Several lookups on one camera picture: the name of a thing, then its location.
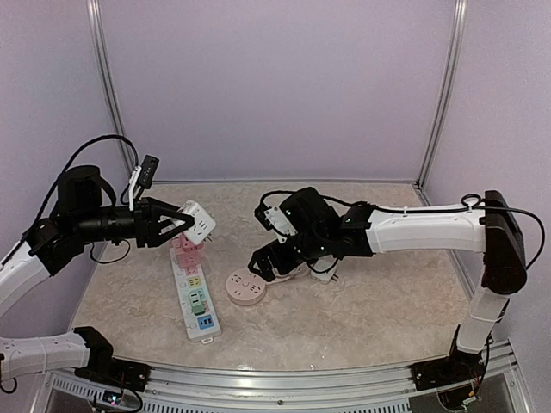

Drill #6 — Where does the green plug adapter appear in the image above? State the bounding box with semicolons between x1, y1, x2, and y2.
188;289;207;316

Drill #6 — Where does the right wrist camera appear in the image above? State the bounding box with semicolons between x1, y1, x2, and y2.
254;204;298;243

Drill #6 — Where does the small circuit board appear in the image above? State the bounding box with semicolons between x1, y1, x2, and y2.
102;390;123;406

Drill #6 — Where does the right aluminium frame post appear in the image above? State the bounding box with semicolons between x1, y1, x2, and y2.
416;0;468;192

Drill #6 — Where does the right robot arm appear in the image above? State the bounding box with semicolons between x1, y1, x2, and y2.
248;187;528;382

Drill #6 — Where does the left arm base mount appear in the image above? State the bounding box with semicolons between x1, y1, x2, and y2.
74;358;152;392

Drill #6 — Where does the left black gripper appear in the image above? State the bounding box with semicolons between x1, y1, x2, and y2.
73;196;192;247

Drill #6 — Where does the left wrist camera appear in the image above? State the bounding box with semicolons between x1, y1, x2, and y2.
127;155;160;211

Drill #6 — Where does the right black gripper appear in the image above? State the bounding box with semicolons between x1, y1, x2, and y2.
246;228;330;281

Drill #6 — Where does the aluminium frame post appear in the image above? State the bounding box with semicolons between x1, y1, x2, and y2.
416;0;468;192
84;0;137;173

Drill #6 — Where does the pink round socket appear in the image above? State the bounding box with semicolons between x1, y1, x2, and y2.
226;268;267;306

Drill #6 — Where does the white cube socket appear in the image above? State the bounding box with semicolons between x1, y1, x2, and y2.
180;200;216;245

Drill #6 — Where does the pink plug adapter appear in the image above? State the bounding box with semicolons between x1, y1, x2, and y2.
171;235;204;252

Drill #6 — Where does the white multicolour power strip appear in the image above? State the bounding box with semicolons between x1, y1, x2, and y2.
170;248;222;344

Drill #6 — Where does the left aluminium frame post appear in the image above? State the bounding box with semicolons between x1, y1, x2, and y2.
84;0;137;173

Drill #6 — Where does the aluminium front rail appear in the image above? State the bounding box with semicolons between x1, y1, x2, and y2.
31;341;533;412

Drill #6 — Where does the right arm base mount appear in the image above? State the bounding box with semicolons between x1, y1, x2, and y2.
411;358;485;391

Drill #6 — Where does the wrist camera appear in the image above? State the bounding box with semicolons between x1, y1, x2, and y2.
127;155;160;211
254;204;298;243

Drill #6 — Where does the white plug adapter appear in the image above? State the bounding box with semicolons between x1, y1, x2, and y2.
307;256;338;284

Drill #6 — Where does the pink cube socket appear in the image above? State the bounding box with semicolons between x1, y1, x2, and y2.
176;250;201;269

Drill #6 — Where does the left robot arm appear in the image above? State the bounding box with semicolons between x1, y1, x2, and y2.
1;165;195;383

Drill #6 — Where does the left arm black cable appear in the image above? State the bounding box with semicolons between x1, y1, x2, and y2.
21;133;141;242

